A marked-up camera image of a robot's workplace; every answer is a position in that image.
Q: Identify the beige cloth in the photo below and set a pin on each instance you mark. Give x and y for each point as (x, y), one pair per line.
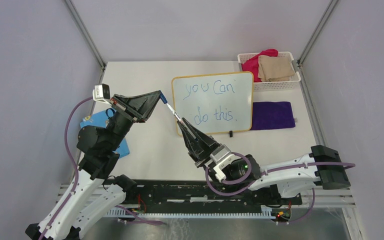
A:
(274, 69)

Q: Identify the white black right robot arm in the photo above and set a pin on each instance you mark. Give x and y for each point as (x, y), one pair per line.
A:
(322, 165)

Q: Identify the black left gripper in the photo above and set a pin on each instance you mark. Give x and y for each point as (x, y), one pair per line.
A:
(144, 103)

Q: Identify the white perforated plastic basket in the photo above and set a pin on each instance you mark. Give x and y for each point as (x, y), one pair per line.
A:
(294, 81)

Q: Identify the red cloth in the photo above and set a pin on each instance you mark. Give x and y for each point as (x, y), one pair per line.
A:
(252, 64)

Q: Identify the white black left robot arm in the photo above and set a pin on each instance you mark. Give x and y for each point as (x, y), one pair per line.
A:
(72, 217)

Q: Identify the aluminium frame rail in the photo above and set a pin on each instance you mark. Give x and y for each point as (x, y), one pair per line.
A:
(85, 33)
(305, 83)

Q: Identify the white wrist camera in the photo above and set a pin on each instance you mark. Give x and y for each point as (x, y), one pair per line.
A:
(221, 157)
(101, 93)

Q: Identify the blue marker cap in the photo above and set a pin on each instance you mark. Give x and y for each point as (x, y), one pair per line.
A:
(163, 98)

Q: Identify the blue picture book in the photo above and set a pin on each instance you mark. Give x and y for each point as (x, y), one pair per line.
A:
(100, 120)

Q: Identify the yellow framed whiteboard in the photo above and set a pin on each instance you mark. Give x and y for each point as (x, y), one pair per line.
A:
(215, 103)

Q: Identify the aluminium frame rail right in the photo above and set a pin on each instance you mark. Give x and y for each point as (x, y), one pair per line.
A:
(305, 83)

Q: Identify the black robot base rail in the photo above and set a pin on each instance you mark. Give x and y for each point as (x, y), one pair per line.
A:
(195, 197)

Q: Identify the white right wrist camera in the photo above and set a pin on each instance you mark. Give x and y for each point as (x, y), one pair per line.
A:
(221, 157)

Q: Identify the aluminium frame rail left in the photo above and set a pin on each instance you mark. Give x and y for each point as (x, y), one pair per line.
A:
(85, 33)

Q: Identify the blue white marker pen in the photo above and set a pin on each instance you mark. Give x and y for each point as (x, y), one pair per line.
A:
(173, 112)

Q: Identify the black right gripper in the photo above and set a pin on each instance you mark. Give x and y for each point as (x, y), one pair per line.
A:
(195, 149)

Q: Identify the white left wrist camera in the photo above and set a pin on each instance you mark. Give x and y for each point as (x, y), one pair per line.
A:
(101, 93)

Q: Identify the purple towel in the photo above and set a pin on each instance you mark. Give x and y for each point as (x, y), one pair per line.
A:
(268, 115)

